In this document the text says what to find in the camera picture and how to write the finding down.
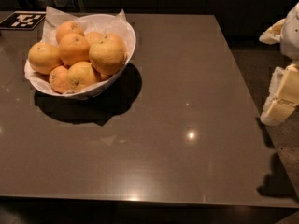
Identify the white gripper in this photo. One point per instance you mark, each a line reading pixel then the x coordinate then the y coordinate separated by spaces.
pixel 291 34

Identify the large front right orange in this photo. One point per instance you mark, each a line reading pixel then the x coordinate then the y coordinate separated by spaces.
pixel 108 55

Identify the white bowl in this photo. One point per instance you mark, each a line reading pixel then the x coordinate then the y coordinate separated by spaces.
pixel 130 44

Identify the front left small orange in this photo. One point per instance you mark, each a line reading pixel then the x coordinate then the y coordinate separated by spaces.
pixel 57 79

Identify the black white fiducial marker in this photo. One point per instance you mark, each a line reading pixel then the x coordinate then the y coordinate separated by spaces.
pixel 22 20

